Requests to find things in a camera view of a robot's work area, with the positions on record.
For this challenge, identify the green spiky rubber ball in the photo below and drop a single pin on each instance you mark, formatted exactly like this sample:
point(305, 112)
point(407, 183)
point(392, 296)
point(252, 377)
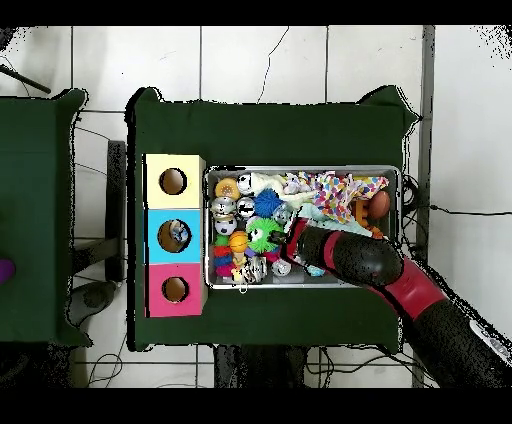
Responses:
point(264, 232)

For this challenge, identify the polka dot colourful cloth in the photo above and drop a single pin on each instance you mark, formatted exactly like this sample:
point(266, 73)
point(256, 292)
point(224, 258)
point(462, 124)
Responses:
point(340, 192)

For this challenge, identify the clear plastic bottle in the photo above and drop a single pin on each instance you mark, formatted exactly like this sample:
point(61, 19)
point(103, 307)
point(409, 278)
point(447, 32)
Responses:
point(181, 234)

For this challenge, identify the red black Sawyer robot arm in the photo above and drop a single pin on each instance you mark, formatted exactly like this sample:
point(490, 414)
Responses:
point(360, 260)

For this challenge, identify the wooden box with three holes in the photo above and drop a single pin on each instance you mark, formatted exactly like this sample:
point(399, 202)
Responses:
point(192, 172)

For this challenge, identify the mint green fuzzy cloth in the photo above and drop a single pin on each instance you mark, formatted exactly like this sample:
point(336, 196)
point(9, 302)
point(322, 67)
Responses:
point(320, 213)

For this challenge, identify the blue spiky rubber ball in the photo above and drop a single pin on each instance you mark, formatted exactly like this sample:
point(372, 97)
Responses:
point(268, 200)

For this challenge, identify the crushed silver can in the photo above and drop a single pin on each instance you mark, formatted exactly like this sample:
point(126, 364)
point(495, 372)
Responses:
point(254, 268)

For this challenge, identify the small orange basketball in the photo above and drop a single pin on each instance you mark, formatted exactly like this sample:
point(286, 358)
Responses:
point(238, 242)

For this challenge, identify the cream knitted cloth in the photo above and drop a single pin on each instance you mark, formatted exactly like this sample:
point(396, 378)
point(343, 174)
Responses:
point(260, 182)

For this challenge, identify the smooth silver can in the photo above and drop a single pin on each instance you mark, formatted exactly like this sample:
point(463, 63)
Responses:
point(222, 208)

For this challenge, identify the toy burger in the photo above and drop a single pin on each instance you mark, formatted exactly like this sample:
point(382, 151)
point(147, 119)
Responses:
point(226, 189)

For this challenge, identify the brown toy football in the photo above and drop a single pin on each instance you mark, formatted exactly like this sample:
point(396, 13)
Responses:
point(379, 205)

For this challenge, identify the black upright panel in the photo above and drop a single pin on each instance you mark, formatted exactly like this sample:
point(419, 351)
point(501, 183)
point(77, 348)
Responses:
point(117, 200)

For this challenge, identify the grey round floor base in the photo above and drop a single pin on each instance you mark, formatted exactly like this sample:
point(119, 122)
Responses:
point(96, 298)

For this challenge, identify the dark green side table cloth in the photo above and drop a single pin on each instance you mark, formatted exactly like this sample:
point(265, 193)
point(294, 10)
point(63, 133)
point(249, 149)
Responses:
point(36, 200)

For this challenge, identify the purple object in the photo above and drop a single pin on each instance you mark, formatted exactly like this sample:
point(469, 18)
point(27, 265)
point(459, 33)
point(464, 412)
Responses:
point(5, 270)

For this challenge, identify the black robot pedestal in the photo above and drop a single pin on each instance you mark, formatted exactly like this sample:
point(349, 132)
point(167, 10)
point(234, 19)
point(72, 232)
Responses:
point(264, 368)

